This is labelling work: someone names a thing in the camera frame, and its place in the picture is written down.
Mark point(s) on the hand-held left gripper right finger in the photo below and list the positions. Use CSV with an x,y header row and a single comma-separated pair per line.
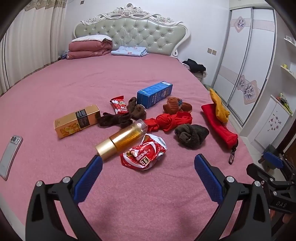
x,y
208,178

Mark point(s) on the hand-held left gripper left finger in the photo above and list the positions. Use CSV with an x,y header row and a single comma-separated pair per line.
x,y
89,178

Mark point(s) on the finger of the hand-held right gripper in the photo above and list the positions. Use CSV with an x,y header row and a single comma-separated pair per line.
x,y
259,172
274,159

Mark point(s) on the dark olive sock ball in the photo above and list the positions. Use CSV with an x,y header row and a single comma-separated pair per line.
x,y
192,135

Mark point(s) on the gold bottle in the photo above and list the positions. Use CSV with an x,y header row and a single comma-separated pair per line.
x,y
120,139

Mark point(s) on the red pouch with clip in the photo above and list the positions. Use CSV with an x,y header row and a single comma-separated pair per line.
x,y
217,125

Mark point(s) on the orange carton box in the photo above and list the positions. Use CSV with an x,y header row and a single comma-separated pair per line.
x,y
74,121

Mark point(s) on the red snack packet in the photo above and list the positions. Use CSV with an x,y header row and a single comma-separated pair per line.
x,y
143,155

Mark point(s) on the dark brown long sock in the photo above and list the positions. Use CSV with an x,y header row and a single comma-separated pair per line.
x,y
111,120

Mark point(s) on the yellow sock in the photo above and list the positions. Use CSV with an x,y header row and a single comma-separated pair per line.
x,y
219,109

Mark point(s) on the red cloth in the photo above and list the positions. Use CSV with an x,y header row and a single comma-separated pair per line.
x,y
166,120

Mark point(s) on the brown orange sock ball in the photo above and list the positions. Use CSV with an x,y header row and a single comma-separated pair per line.
x,y
172,106

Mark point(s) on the white low cabinet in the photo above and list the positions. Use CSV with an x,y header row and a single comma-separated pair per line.
x,y
270,125

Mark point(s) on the green yellow toy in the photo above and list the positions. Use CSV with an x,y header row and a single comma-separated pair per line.
x,y
284,102

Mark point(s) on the red candy wrapper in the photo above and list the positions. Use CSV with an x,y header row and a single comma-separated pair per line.
x,y
119,106

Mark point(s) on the silver smartphone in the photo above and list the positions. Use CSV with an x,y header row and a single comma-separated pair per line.
x,y
10,155

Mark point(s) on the brown snack packet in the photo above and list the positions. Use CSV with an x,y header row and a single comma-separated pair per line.
x,y
137,109

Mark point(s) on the bed with pink sheet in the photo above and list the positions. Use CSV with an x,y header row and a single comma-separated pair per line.
x,y
69,81

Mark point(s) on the blue carton box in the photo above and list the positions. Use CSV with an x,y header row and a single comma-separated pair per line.
x,y
152,95

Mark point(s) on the white sliding door wardrobe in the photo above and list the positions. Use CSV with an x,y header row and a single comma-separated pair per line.
x,y
242,58

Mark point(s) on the black clothing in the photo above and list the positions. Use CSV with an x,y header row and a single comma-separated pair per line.
x,y
194,64

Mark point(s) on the dark patterned cloth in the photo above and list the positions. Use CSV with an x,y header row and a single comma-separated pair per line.
x,y
63,56

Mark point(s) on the folded pink quilt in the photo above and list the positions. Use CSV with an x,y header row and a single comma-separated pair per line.
x,y
87,49

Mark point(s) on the folded light blue blanket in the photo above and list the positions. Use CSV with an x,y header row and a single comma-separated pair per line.
x,y
129,51

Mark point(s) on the cream curtain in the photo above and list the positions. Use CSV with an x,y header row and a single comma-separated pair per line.
x,y
30,39

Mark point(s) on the tufted green bed headboard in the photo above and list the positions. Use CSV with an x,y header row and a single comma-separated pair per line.
x,y
138,30

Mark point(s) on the white wall shelves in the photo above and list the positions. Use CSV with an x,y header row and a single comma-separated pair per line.
x,y
289,67

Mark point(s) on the wall socket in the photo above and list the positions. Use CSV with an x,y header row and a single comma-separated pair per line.
x,y
212,51

